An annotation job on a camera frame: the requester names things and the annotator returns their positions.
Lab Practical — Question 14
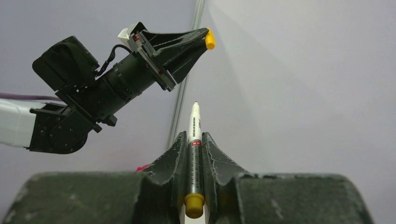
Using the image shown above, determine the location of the white marker pen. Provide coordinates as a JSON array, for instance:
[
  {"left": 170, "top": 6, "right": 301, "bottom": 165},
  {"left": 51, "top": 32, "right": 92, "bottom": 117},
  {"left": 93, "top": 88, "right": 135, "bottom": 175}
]
[{"left": 184, "top": 101, "right": 205, "bottom": 219}]

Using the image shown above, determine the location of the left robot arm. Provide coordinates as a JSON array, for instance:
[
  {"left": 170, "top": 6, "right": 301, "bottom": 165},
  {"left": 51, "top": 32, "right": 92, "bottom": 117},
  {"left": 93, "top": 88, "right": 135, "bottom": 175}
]
[{"left": 0, "top": 22, "right": 216, "bottom": 154}]

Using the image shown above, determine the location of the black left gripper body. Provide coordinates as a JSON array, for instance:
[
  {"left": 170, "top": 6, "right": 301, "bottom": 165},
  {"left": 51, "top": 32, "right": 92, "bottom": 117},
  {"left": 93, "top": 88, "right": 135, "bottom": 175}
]
[{"left": 127, "top": 22, "right": 176, "bottom": 91}]

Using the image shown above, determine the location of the pink cloth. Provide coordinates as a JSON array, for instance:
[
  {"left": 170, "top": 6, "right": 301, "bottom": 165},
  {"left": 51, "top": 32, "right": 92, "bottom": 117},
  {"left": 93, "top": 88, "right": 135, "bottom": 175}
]
[{"left": 135, "top": 164, "right": 151, "bottom": 172}]

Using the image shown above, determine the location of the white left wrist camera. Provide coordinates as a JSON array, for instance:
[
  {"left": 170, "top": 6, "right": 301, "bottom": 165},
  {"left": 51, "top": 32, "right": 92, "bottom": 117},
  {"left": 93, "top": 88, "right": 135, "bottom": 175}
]
[{"left": 118, "top": 28, "right": 136, "bottom": 52}]

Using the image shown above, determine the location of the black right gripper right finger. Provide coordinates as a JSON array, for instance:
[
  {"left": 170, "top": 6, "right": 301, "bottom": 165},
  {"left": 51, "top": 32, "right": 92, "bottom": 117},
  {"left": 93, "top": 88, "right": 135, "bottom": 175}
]
[{"left": 202, "top": 132, "right": 373, "bottom": 224}]

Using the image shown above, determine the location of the yellow marker cap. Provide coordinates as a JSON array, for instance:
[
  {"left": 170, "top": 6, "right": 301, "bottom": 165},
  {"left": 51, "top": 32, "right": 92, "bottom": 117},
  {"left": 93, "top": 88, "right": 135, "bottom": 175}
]
[{"left": 205, "top": 28, "right": 216, "bottom": 50}]

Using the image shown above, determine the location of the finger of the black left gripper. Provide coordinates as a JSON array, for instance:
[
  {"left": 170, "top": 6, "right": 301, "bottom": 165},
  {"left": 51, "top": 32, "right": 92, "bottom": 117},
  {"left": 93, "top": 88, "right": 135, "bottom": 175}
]
[
  {"left": 141, "top": 28, "right": 209, "bottom": 52},
  {"left": 154, "top": 40, "right": 207, "bottom": 84}
]

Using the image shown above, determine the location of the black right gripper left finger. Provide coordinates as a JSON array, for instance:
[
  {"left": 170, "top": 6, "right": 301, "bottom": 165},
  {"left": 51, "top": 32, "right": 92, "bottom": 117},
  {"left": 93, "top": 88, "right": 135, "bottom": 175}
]
[{"left": 2, "top": 132, "right": 187, "bottom": 224}]

